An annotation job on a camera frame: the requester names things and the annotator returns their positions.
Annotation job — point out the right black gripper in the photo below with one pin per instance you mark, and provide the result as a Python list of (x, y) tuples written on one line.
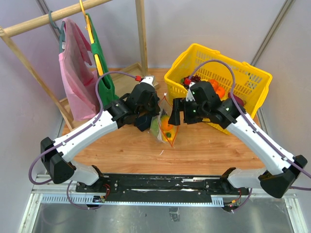
[(181, 104)]

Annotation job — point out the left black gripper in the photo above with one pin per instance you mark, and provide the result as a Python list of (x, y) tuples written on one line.
[(156, 109)]

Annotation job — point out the orange tangerine fruit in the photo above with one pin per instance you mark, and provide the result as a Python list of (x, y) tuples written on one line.
[(165, 125)]

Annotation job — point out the clear zip top bag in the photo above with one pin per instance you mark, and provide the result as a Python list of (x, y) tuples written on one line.
[(160, 127)]

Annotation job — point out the yellow bell pepper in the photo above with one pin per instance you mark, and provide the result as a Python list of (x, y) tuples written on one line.
[(169, 136)]

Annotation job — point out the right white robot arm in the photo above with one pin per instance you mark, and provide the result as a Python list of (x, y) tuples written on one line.
[(281, 169)]

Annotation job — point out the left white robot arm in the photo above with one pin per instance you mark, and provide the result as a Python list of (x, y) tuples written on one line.
[(58, 158)]

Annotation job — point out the dark navy cloth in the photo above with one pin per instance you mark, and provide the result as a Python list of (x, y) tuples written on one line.
[(143, 122)]

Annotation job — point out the purple grape bunch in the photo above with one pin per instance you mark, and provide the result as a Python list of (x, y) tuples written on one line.
[(192, 78)]

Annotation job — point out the green shirt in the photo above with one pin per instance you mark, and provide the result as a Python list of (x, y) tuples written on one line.
[(106, 87)]

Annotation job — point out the orange tangerines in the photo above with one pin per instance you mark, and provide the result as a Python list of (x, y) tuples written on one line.
[(220, 91)]

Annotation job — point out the purple eggplant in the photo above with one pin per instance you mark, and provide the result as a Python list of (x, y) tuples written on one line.
[(238, 100)]

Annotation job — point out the pink shirt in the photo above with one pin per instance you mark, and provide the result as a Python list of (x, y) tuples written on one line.
[(78, 80)]

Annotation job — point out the yellow plastic basket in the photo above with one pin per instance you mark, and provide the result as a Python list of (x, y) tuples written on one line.
[(251, 83)]

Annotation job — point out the yellow clothes hanger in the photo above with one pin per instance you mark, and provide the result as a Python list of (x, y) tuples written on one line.
[(90, 34)]

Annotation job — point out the teal clothes hanger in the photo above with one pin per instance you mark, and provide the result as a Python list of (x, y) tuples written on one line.
[(57, 31)]

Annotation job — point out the wooden clothes rack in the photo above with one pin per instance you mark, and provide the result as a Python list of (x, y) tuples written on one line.
[(124, 81)]

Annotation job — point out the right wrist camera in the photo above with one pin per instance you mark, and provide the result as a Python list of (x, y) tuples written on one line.
[(190, 96)]

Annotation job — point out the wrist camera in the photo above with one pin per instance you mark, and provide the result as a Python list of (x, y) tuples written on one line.
[(190, 96), (146, 79)]

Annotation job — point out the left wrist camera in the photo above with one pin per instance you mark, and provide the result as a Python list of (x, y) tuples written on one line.
[(146, 79)]

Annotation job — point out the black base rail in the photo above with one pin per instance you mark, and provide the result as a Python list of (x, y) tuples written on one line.
[(154, 188)]

